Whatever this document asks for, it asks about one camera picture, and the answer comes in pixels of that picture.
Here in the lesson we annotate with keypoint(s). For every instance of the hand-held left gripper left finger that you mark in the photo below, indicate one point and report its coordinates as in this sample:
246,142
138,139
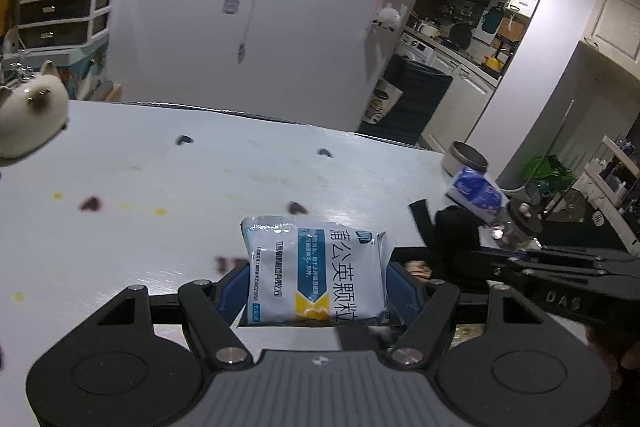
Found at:
235,297

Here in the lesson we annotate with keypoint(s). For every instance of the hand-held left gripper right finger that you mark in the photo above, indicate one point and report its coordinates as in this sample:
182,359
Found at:
406,294

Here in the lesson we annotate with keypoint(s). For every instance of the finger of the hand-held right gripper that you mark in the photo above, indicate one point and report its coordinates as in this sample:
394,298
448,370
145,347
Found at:
550,253
492,276

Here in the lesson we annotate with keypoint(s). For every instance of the white blue medicine packet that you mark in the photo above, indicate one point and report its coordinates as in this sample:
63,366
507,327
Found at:
320,272

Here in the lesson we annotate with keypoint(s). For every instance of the pink soft doll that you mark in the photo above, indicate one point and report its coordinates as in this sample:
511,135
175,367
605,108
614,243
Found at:
417,269

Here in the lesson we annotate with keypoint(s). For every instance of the person's right hand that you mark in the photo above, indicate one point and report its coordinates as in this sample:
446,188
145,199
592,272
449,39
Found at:
617,347

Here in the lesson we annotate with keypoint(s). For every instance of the glass jar with lid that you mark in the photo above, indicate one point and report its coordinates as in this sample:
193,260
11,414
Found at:
517,224

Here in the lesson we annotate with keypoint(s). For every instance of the green plant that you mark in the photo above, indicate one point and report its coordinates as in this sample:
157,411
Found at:
547,174

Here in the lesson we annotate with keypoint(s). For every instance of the blue white tissue pack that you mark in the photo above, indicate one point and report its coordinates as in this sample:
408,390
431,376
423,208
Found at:
475,193

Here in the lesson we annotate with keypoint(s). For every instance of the white shelf rack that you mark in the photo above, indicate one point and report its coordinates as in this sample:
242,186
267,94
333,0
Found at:
615,192

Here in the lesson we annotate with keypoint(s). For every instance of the round metal tin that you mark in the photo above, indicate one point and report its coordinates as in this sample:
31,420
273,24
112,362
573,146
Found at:
464,157

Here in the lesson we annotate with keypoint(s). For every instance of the black trash bin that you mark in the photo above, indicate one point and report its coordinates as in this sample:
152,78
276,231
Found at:
410,99

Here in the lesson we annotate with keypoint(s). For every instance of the yellow kettle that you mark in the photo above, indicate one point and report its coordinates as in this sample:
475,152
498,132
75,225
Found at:
492,64

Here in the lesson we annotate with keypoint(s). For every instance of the black frying pan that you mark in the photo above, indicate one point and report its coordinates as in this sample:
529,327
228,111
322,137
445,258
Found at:
460,36

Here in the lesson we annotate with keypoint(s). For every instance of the white washing machine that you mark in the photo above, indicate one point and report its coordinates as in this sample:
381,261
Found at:
416,48

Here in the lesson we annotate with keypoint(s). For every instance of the blue gas bottle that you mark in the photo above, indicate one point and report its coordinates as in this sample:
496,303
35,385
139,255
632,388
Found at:
490,18

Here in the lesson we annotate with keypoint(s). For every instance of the white rice cooker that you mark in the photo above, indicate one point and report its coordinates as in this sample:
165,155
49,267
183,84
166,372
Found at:
428,28

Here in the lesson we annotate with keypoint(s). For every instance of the white cat plush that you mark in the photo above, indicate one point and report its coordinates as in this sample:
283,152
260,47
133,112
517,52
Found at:
30,117

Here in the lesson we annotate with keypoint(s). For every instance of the small hanging white plush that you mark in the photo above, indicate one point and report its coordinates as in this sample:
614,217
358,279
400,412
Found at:
386,18

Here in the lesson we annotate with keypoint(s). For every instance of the white drawer cabinet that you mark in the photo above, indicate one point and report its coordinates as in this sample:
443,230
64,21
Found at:
65,4

